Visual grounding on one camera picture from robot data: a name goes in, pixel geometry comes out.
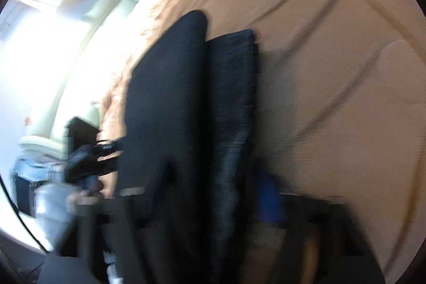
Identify brown bed blanket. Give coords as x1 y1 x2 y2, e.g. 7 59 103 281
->
101 0 425 283

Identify black denim pants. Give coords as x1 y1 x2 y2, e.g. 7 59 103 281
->
116 11 259 283

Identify person's left hand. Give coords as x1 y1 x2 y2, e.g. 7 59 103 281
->
66 180 104 215

